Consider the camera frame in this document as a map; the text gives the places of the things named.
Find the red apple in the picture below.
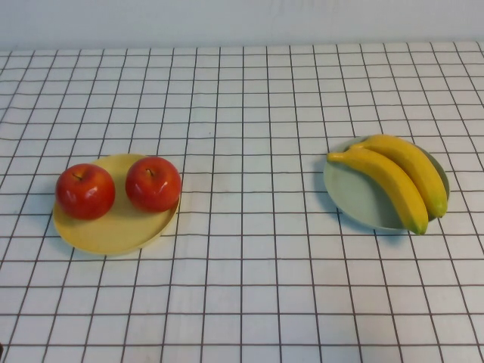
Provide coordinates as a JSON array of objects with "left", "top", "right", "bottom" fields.
[
  {"left": 55, "top": 163, "right": 116, "bottom": 221},
  {"left": 125, "top": 157, "right": 183, "bottom": 213}
]

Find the yellow banana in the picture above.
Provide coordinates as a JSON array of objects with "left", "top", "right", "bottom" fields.
[
  {"left": 327, "top": 146, "right": 430, "bottom": 236},
  {"left": 349, "top": 134, "right": 449, "bottom": 219}
]

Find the pale green round plate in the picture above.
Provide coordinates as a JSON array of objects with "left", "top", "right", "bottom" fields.
[{"left": 323, "top": 135, "right": 451, "bottom": 232}]

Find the yellow round plate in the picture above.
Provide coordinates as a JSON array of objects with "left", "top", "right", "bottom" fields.
[{"left": 52, "top": 153, "right": 182, "bottom": 257}]

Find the white black-grid tablecloth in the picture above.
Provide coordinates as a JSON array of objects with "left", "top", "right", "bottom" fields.
[{"left": 0, "top": 40, "right": 484, "bottom": 363}]

